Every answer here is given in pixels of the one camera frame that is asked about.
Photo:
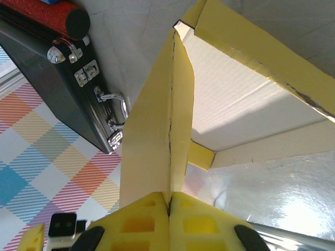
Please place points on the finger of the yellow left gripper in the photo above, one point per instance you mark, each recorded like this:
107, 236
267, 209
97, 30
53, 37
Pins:
32, 239

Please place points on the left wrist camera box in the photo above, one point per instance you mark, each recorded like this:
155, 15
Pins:
62, 227

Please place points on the black hard case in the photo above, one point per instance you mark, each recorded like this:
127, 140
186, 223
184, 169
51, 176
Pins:
52, 83

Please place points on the aluminium table side rail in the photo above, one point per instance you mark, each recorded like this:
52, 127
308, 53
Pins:
301, 238

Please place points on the yellow paper box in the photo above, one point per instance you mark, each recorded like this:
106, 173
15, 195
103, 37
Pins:
157, 130

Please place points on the red cylinder roller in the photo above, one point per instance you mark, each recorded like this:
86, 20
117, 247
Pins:
47, 15

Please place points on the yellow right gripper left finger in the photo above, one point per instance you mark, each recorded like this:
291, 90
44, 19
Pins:
131, 227

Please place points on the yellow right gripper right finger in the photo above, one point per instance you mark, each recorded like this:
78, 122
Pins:
204, 227

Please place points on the small blue block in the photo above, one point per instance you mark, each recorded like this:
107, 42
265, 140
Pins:
52, 1

